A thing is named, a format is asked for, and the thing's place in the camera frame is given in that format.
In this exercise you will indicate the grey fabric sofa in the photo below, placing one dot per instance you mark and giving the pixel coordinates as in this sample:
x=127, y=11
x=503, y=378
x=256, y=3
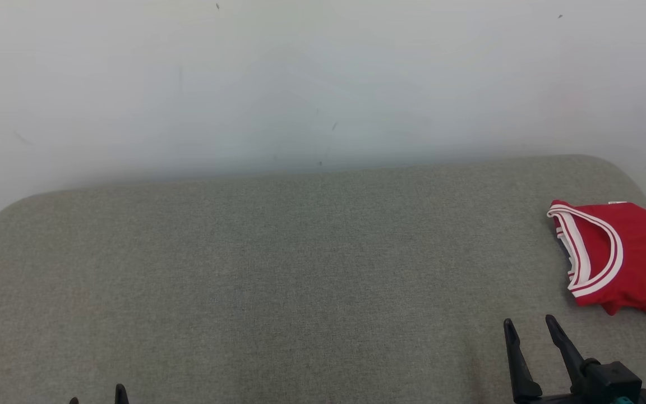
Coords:
x=272, y=269

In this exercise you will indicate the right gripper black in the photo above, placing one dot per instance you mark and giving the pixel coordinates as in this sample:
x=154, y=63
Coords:
x=558, y=400

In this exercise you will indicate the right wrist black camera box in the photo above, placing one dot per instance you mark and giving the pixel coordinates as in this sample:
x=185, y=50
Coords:
x=612, y=379

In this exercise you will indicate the red jersey shirt white sleeves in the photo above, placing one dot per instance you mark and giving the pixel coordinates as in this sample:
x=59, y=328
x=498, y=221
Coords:
x=642, y=264

